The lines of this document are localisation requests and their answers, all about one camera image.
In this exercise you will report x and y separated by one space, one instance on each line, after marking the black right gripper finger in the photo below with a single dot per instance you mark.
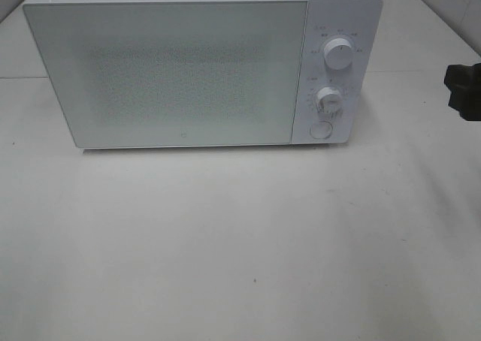
463 82

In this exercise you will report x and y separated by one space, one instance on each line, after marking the white timer knob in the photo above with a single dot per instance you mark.
328 100

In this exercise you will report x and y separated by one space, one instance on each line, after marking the white round door button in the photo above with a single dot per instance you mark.
321 130

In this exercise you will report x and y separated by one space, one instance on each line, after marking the white microwave door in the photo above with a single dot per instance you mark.
189 74

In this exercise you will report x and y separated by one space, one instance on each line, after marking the white upper power knob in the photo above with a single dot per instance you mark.
338 52

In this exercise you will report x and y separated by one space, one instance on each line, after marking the white microwave oven body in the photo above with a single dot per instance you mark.
324 19

